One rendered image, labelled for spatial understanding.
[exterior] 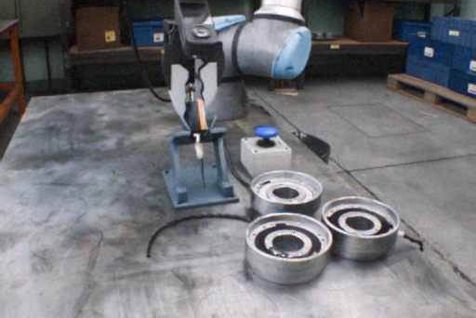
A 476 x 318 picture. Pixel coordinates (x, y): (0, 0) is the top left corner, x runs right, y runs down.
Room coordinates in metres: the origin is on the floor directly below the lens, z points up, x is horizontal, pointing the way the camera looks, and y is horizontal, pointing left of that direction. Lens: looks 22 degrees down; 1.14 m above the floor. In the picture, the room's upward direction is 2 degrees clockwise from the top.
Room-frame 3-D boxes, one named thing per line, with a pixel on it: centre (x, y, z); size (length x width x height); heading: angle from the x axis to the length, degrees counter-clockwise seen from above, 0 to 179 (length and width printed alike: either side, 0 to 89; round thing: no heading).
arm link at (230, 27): (1.06, 0.05, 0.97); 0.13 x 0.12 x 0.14; 64
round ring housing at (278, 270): (0.46, -0.06, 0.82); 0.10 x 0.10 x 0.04
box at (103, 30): (3.92, 1.29, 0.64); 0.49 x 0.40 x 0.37; 112
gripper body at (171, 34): (0.71, 0.09, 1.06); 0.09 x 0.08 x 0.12; 19
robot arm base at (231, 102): (1.06, 0.06, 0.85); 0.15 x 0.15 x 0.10
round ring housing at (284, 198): (0.59, -0.07, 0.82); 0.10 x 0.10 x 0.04
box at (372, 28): (4.74, -1.29, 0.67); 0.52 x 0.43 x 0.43; 107
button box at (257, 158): (0.75, -0.04, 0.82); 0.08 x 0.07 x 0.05; 17
